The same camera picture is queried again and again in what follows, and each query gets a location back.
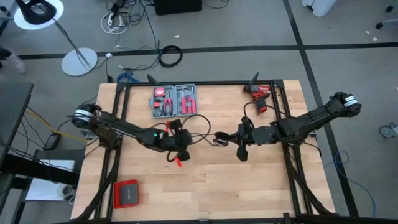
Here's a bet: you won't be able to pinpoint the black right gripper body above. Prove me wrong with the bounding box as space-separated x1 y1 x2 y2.
234 116 280 162

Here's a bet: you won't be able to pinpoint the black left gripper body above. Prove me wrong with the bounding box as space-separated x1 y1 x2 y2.
160 119 191 162

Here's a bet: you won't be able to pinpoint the grey plastic tool case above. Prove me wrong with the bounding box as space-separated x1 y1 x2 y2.
149 83 198 119

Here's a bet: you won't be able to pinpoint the red plastic bin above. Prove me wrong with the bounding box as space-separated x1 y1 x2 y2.
112 179 140 210

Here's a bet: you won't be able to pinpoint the black low shelf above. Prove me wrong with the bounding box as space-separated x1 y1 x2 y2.
0 148 86 187

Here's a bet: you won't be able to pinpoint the clear tape roll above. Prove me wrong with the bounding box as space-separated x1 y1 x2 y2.
57 183 76 202

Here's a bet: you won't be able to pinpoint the black power adapter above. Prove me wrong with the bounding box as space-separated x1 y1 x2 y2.
43 132 62 151

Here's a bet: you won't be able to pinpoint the white floor lamp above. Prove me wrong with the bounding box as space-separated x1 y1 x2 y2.
13 0 98 77

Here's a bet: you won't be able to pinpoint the black box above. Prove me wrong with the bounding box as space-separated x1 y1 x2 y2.
153 0 203 16

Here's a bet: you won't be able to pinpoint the grey caster wheel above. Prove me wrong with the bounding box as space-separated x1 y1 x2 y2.
378 121 398 139

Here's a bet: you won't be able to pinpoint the grey office chair base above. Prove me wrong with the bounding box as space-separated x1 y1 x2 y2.
374 4 398 30

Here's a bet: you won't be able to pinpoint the person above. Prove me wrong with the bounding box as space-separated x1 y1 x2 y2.
0 46 26 75

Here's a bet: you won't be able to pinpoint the black left wrist camera cable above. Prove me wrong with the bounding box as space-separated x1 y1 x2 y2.
181 114 213 147

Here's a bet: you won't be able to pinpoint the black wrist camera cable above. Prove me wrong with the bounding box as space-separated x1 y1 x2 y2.
181 114 213 147
243 101 293 121

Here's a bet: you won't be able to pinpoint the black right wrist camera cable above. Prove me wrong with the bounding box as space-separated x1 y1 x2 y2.
243 101 293 121

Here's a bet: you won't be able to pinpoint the pink-handled screwdriver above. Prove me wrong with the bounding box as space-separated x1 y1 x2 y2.
190 86 198 114

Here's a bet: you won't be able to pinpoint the pink-handled hammer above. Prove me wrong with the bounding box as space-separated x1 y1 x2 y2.
179 86 192 115

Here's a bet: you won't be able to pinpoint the pink-handled pliers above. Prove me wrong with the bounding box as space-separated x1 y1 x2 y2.
162 90 174 117

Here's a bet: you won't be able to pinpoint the red black cordless drill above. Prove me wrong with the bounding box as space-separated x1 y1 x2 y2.
242 83 271 116

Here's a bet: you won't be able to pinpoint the blue floor cable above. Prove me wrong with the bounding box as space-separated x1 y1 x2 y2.
323 149 377 218
116 71 142 84

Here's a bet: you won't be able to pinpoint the black coiled floor cable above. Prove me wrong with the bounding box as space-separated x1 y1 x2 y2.
158 44 184 68

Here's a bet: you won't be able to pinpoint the white power strip cable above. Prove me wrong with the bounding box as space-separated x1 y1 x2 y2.
100 9 129 35

